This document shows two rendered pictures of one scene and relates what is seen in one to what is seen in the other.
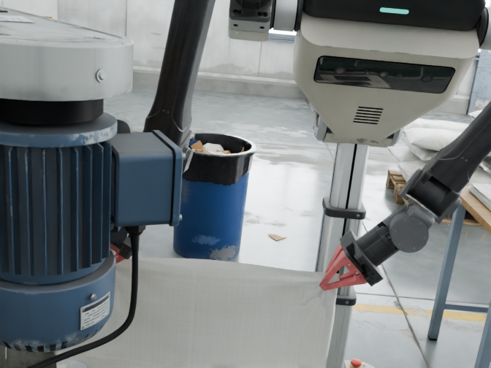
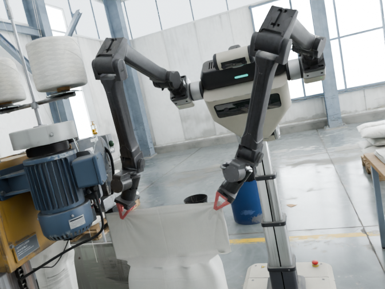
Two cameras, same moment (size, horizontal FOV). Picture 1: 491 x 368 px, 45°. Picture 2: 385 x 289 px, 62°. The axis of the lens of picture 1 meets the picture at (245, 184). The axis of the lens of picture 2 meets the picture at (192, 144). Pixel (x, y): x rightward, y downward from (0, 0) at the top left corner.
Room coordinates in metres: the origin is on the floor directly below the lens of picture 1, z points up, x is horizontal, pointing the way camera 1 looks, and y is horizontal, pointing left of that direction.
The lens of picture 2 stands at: (-0.14, -0.50, 1.40)
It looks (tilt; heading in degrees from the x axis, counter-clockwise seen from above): 8 degrees down; 20
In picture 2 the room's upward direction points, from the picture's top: 12 degrees counter-clockwise
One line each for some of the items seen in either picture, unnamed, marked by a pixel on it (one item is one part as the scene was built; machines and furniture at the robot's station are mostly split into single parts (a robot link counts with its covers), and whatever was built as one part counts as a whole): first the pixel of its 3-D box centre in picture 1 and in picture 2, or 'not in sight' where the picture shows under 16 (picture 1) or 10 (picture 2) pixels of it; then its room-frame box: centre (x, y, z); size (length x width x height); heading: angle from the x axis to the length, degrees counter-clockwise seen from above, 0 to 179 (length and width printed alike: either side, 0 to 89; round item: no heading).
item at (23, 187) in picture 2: not in sight; (23, 179); (0.57, 0.30, 1.27); 0.12 x 0.09 x 0.09; 1
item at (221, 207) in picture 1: (210, 197); (246, 190); (3.23, 0.19, 0.32); 0.51 x 0.48 x 0.65; 1
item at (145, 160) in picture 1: (139, 187); (91, 173); (0.65, 0.12, 1.25); 0.10 x 0.08 x 0.12; 26
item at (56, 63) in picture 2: not in sight; (57, 65); (0.75, 0.23, 1.61); 0.17 x 0.17 x 0.17
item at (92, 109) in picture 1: (44, 101); (48, 149); (0.60, 0.22, 1.35); 0.12 x 0.12 x 0.04
